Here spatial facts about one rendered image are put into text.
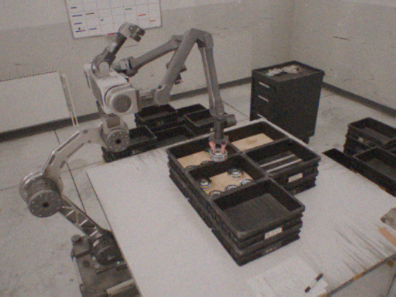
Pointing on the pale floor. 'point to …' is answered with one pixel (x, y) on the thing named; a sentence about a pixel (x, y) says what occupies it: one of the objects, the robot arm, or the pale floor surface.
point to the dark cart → (288, 98)
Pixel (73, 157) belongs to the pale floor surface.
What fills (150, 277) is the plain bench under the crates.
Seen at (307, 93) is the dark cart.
